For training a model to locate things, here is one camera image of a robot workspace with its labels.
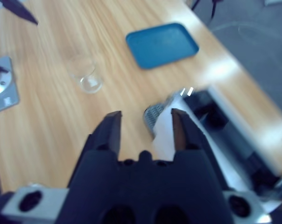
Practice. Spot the clear glass cup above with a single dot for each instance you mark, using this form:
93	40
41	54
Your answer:
86	72

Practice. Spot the white capsule coffee machine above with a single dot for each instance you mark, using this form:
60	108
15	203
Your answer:
163	135

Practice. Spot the black drip tray metal grate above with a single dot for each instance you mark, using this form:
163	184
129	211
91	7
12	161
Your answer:
152	114

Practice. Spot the teal plastic serving tray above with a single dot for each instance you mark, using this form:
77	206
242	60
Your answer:
162	45

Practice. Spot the black chair legs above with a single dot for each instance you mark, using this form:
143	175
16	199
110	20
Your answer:
206	9

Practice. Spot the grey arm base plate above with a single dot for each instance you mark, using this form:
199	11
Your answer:
8	100

